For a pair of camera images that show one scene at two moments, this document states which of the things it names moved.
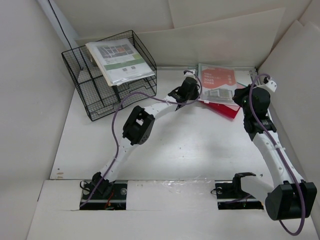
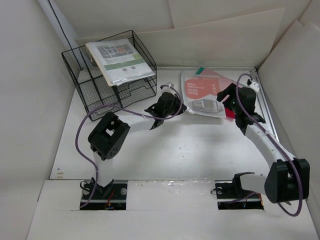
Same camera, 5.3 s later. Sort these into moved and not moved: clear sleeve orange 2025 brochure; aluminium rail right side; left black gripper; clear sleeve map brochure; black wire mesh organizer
Moved: clear sleeve orange 2025 brochure; left black gripper
Not moved: clear sleeve map brochure; aluminium rail right side; black wire mesh organizer
